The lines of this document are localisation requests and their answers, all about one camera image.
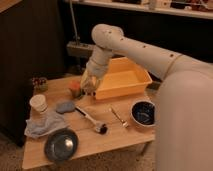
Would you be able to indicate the orange green toy block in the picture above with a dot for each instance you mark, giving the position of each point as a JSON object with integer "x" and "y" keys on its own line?
{"x": 75, "y": 89}

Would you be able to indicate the blue sponge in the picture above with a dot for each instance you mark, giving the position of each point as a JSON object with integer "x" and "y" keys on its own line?
{"x": 65, "y": 107}

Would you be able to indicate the grey cloth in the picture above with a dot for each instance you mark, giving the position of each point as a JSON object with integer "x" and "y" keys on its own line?
{"x": 47, "y": 124}

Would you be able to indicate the purple bowl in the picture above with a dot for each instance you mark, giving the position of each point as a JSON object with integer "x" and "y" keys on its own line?
{"x": 143, "y": 113}

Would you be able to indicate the dish brush with white handle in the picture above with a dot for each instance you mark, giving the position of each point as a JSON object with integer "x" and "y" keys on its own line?
{"x": 99, "y": 126}

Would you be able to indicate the grey metal pole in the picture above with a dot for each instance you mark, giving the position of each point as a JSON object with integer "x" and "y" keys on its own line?
{"x": 76, "y": 36}

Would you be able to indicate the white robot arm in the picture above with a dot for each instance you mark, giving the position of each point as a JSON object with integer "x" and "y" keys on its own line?
{"x": 184, "y": 101}

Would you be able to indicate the white paper cup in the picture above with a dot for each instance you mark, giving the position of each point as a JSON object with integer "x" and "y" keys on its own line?
{"x": 38, "y": 103}

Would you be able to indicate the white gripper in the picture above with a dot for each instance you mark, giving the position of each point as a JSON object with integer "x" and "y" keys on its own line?
{"x": 90, "y": 81}

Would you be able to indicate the metal fork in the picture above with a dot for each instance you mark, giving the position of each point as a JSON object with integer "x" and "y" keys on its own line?
{"x": 123, "y": 122}

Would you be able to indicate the white shelf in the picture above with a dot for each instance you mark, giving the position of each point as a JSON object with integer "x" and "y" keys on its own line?
{"x": 188, "y": 8}

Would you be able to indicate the wooden table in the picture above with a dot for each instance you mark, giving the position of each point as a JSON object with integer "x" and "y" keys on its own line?
{"x": 90, "y": 142}

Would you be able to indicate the yellow plastic bin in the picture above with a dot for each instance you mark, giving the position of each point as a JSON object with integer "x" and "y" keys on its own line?
{"x": 124, "y": 77}

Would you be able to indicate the dark metal bowl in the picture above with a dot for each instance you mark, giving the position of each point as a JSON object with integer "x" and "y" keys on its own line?
{"x": 61, "y": 145}

